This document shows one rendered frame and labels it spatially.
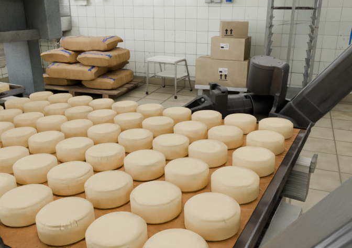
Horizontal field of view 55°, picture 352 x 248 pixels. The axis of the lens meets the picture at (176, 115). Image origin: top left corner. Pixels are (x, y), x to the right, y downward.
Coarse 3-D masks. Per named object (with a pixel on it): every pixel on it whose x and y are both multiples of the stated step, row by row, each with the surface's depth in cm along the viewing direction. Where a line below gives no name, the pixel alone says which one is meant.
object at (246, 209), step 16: (256, 128) 54; (0, 144) 52; (288, 144) 48; (272, 176) 39; (192, 192) 36; (96, 208) 34; (112, 208) 34; (128, 208) 34; (240, 208) 33; (0, 224) 32; (32, 224) 32; (160, 224) 31; (176, 224) 31; (240, 224) 31; (16, 240) 30; (32, 240) 30; (80, 240) 29; (224, 240) 29
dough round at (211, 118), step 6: (192, 114) 57; (198, 114) 56; (204, 114) 56; (210, 114) 56; (216, 114) 56; (192, 120) 56; (198, 120) 54; (204, 120) 54; (210, 120) 54; (216, 120) 54; (210, 126) 54
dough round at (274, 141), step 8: (248, 136) 46; (256, 136) 46; (264, 136) 45; (272, 136) 45; (280, 136) 45; (248, 144) 45; (256, 144) 44; (264, 144) 43; (272, 144) 43; (280, 144) 44; (272, 152) 44; (280, 152) 44
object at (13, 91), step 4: (12, 88) 88; (20, 88) 85; (24, 88) 86; (0, 92) 80; (4, 92) 81; (8, 92) 82; (12, 92) 83; (16, 92) 84; (20, 92) 85; (24, 92) 86; (0, 96) 80; (4, 96) 81
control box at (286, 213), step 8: (280, 208) 49; (288, 208) 49; (296, 208) 49; (280, 216) 47; (288, 216) 47; (296, 216) 47; (272, 224) 45; (280, 224) 45; (288, 224) 45; (272, 232) 44; (264, 240) 42
